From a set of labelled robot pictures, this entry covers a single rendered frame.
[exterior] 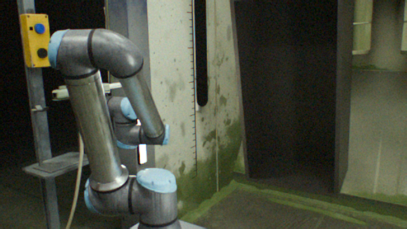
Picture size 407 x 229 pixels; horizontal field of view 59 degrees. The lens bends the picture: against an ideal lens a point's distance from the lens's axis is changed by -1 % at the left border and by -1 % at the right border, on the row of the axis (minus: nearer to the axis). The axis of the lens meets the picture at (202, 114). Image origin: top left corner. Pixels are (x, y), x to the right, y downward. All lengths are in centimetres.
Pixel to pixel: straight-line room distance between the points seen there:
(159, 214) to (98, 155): 32
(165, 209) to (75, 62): 63
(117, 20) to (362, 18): 189
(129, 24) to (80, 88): 108
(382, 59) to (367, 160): 89
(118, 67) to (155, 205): 55
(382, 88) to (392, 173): 74
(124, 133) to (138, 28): 86
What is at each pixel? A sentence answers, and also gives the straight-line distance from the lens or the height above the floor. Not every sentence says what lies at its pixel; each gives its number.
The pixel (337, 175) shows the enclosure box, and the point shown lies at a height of 62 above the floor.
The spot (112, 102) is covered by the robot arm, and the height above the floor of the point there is 116.
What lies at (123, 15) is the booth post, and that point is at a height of 155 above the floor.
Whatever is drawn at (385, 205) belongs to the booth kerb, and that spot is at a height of 14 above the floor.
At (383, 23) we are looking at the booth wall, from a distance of 346.
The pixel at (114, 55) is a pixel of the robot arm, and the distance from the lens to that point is 108.
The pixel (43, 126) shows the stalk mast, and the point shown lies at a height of 97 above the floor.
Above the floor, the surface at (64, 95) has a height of 118.
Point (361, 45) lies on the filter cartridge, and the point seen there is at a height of 133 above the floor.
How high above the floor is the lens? 142
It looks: 12 degrees down
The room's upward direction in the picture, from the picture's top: 1 degrees counter-clockwise
